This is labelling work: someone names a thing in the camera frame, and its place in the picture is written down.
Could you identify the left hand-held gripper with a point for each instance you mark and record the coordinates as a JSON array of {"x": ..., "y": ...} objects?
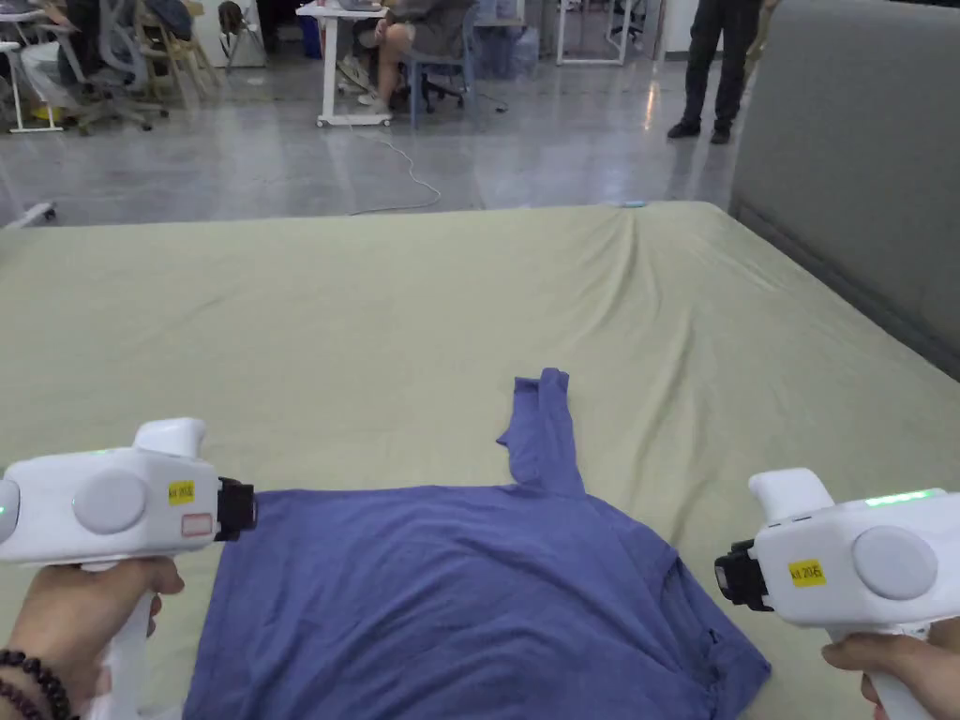
[{"x": 112, "y": 502}]

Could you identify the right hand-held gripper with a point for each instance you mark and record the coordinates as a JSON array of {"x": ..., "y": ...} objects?
[{"x": 892, "y": 562}]

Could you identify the person's left forearm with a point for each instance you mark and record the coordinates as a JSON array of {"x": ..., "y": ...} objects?
[{"x": 22, "y": 690}]

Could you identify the person's right hand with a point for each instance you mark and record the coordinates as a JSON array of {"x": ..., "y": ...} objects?
[{"x": 900, "y": 656}]

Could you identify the person's left hand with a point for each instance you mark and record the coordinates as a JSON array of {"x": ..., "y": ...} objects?
[{"x": 67, "y": 615}]

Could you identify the bed with pale green sheet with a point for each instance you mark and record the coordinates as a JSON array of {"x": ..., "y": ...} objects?
[{"x": 337, "y": 322}]

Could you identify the blue shirt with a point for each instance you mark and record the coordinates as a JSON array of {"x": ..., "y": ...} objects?
[{"x": 450, "y": 600}]

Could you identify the grey padded headboard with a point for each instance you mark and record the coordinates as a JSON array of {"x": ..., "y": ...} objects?
[{"x": 862, "y": 165}]

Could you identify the white desk on casters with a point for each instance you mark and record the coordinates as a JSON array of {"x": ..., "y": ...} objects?
[{"x": 330, "y": 45}]

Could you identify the clear plastic bag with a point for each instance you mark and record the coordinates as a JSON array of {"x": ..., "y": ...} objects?
[{"x": 510, "y": 52}]

